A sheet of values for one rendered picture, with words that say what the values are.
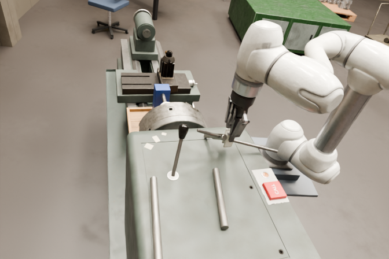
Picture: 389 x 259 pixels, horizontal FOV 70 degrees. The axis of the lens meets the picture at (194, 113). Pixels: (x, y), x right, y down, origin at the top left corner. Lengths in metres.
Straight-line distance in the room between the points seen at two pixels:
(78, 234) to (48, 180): 0.54
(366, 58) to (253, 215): 0.70
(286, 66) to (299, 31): 4.24
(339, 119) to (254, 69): 0.68
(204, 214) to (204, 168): 0.17
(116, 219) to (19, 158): 1.34
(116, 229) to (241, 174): 0.86
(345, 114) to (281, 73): 0.67
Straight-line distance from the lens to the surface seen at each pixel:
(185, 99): 1.82
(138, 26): 2.15
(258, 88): 0.81
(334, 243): 2.65
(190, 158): 0.96
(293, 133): 1.55
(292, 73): 0.70
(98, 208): 2.32
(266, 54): 0.73
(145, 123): 1.19
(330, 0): 8.65
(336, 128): 1.38
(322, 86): 0.69
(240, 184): 0.94
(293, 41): 4.98
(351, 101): 1.29
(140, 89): 1.73
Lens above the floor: 1.97
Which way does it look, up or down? 39 degrees down
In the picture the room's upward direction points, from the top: 12 degrees clockwise
